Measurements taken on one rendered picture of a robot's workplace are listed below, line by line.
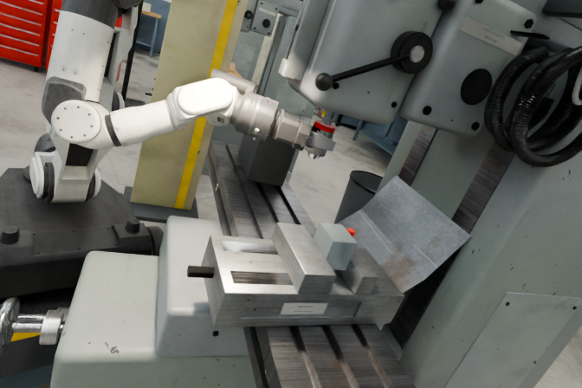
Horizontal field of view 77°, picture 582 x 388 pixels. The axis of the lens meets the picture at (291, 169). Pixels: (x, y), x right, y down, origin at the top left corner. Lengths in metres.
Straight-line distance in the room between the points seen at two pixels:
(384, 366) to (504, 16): 0.65
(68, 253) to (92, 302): 0.46
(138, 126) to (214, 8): 1.73
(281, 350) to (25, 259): 0.91
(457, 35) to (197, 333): 0.73
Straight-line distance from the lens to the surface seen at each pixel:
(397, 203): 1.08
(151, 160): 2.63
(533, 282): 1.06
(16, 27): 5.59
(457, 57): 0.76
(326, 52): 0.67
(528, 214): 0.89
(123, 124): 0.77
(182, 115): 0.74
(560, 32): 0.94
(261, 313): 0.63
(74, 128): 0.76
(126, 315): 0.90
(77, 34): 0.79
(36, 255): 1.35
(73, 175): 1.45
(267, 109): 0.75
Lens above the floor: 1.41
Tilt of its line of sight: 19 degrees down
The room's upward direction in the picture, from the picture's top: 20 degrees clockwise
